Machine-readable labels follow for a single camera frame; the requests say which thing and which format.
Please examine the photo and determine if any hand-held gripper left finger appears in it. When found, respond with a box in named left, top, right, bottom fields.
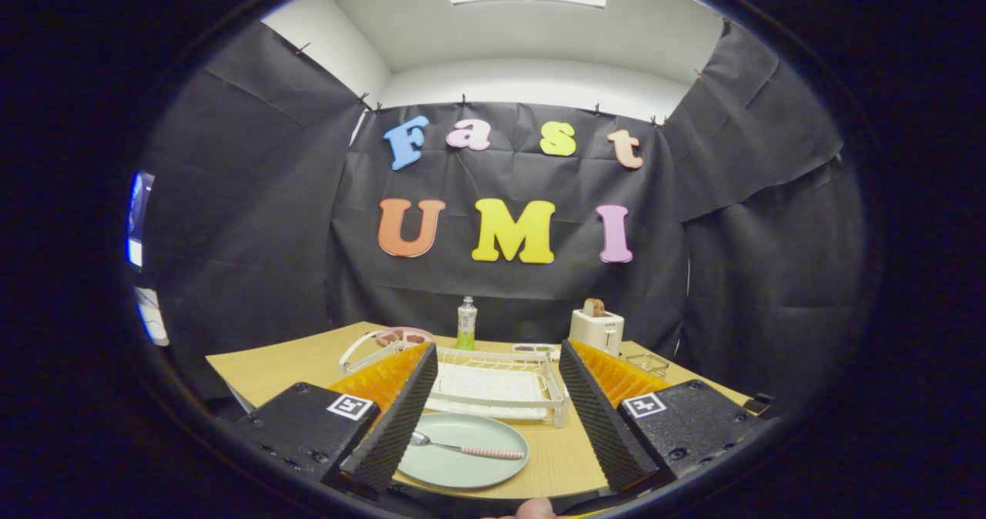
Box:
left=235, top=342, right=440, bottom=502

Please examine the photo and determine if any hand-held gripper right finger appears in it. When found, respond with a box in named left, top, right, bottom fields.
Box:
left=558, top=339, right=752, bottom=497

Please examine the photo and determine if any metal wire basket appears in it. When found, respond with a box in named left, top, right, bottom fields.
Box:
left=625, top=353, right=669, bottom=380

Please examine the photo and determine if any light green plate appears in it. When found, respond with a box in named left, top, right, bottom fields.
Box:
left=397, top=413, right=531, bottom=491

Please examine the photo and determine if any spoon with pink checked handle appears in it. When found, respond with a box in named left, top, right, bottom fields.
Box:
left=410, top=430, right=526, bottom=460

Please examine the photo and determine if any white wire dish rack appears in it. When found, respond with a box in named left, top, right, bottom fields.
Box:
left=339, top=330, right=572, bottom=429

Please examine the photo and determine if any pink plate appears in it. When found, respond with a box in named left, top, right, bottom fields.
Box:
left=375, top=326, right=434, bottom=348

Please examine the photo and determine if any white toaster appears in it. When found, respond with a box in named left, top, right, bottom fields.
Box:
left=569, top=308, right=625, bottom=357

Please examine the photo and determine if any clear bottle with green drink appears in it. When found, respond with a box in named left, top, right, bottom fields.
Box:
left=456, top=296, right=478, bottom=351

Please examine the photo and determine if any black backdrop cloth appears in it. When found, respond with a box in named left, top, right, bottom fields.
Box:
left=143, top=18, right=867, bottom=420

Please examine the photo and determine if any white device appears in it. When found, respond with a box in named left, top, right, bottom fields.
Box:
left=135, top=286, right=170, bottom=347

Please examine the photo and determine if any bright computer screen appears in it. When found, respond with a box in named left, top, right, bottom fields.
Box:
left=126, top=171, right=156, bottom=268

